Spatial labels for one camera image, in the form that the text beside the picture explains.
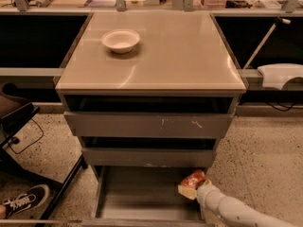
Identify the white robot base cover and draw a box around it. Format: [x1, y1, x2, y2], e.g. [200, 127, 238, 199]
[258, 63, 303, 90]

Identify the black and white sneaker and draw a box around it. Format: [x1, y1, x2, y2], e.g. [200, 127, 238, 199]
[0, 184, 50, 219]

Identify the grey drawer cabinet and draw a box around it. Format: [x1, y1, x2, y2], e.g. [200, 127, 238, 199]
[52, 10, 250, 175]

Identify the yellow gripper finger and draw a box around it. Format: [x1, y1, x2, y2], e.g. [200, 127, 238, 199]
[178, 179, 211, 201]

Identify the grey middle drawer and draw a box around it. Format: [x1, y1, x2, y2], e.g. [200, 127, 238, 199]
[82, 148, 216, 167]

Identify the white paper bowl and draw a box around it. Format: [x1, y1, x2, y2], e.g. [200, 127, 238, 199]
[101, 29, 140, 54]

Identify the black floor cable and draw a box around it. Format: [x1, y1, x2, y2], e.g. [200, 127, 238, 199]
[9, 117, 45, 155]

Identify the grey top drawer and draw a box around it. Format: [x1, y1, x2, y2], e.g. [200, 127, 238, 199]
[64, 112, 233, 139]

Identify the grey open bottom drawer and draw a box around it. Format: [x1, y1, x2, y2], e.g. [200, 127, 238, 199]
[81, 166, 215, 227]

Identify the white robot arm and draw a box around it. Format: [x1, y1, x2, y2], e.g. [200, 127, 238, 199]
[178, 179, 296, 227]

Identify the white stick with black tip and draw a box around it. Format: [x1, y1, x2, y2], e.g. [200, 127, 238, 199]
[242, 17, 291, 69]

